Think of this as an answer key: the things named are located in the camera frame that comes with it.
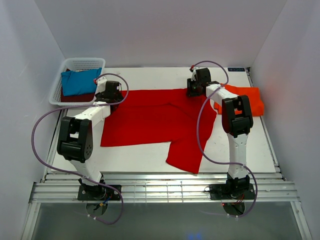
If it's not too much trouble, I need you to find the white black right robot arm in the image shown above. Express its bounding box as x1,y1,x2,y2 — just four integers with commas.
187,66,254,200

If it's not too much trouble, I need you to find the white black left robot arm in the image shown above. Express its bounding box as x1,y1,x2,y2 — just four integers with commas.
57,79,124,200

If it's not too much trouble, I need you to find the dark red folded t shirt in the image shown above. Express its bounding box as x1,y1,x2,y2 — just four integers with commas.
60,68,95,103

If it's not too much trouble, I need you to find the blue folded t shirt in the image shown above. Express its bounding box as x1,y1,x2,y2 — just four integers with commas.
60,67,102,97

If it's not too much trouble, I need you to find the small dark label sticker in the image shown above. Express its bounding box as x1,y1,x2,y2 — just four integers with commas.
227,67,246,72

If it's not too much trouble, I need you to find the white plastic basket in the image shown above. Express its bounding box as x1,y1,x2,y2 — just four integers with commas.
49,57,106,107

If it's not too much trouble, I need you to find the orange folded t shirt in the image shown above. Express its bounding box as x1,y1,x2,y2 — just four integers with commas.
224,84,264,117

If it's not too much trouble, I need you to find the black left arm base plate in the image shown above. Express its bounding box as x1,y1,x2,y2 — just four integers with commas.
77,185,121,202

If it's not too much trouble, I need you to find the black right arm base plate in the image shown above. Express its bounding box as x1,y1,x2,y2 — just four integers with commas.
207,184,256,200

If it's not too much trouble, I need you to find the aluminium frame rail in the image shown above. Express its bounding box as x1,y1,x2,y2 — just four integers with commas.
22,168,312,240

